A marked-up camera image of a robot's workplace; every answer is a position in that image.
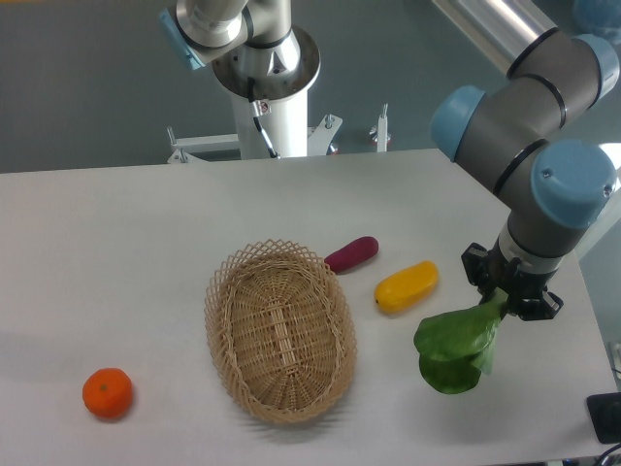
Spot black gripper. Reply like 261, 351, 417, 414
461, 243, 564, 320

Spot yellow mango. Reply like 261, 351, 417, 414
374, 260, 440, 314

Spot black device at table edge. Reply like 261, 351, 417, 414
586, 392, 620, 445

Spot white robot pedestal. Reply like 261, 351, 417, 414
212, 25, 320, 159

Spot purple sweet potato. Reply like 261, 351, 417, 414
324, 236, 379, 274

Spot black cable on pedestal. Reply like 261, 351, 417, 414
245, 76, 280, 160

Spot green leafy vegetable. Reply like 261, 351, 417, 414
413, 291, 507, 395

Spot white metal frame bracket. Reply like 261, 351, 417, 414
167, 103, 392, 164

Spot oval wicker basket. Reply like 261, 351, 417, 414
205, 240, 357, 424

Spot orange tangerine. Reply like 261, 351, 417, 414
82, 368, 134, 420

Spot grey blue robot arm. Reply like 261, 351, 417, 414
159, 1, 620, 320

